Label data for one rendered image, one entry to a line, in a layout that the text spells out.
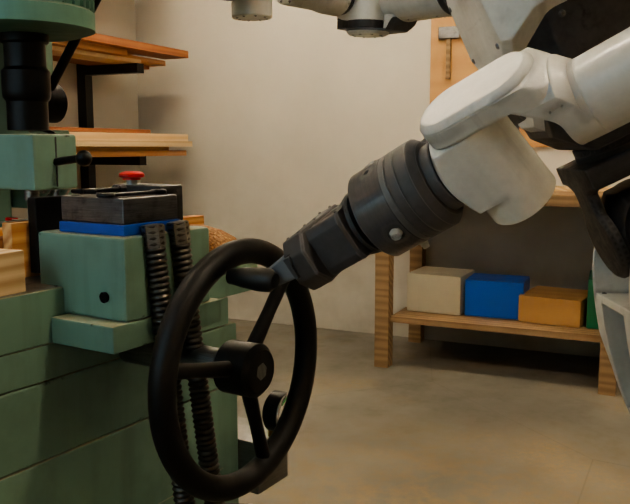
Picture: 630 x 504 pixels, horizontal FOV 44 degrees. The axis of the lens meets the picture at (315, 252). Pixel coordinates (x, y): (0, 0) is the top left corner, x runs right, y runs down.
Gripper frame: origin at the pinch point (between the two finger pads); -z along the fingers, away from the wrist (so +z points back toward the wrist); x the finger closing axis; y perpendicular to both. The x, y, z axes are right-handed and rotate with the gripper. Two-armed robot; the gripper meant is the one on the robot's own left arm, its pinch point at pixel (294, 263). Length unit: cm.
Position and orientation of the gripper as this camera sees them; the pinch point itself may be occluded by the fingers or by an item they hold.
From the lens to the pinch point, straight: 80.2
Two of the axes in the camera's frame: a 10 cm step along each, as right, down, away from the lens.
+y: -5.5, -8.3, -0.9
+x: 3.9, -3.6, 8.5
